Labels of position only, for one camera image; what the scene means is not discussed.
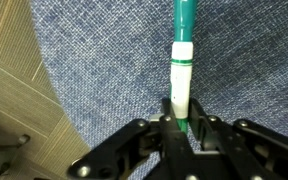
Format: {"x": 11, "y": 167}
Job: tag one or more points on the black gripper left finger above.
{"x": 134, "y": 150}

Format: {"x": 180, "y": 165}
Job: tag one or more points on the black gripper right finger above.
{"x": 250, "y": 153}

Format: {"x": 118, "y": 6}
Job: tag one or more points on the green and white marker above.
{"x": 181, "y": 66}

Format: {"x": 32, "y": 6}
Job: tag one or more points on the blue tablecloth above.
{"x": 117, "y": 66}

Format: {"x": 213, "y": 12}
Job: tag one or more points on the black wheeled base legs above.
{"x": 4, "y": 146}

